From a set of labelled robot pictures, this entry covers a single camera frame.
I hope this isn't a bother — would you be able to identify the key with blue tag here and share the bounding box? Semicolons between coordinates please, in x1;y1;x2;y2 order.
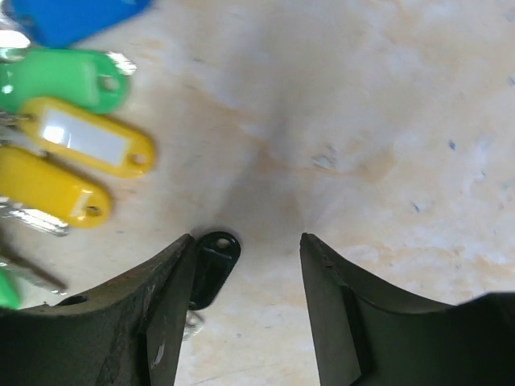
1;0;151;48

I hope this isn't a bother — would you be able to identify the key with yellow tag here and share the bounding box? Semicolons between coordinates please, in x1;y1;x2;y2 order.
1;96;156;178

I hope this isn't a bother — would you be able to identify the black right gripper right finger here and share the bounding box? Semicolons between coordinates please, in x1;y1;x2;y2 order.
300;233;514;385

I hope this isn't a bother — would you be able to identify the key with green tag on ring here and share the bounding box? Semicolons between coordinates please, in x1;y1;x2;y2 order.
1;48;129;114

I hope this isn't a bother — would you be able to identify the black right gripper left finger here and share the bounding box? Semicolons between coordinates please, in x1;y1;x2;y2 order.
1;234;195;385

